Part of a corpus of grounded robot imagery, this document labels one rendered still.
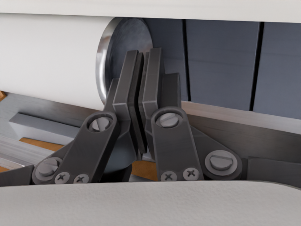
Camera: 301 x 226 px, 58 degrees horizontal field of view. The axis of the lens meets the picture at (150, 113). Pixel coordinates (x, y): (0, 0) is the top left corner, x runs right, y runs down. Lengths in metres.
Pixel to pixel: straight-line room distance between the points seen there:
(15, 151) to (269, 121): 0.15
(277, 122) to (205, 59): 0.06
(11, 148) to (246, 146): 0.20
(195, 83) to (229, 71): 0.02
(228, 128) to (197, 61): 0.11
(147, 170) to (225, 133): 0.09
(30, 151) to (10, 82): 0.04
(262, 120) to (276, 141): 0.08
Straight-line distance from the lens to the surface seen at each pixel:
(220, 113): 0.18
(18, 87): 0.17
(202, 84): 0.17
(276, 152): 0.27
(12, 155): 0.17
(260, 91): 0.16
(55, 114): 0.38
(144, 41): 0.16
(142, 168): 0.30
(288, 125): 0.18
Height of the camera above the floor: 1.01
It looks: 40 degrees down
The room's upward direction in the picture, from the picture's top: 148 degrees counter-clockwise
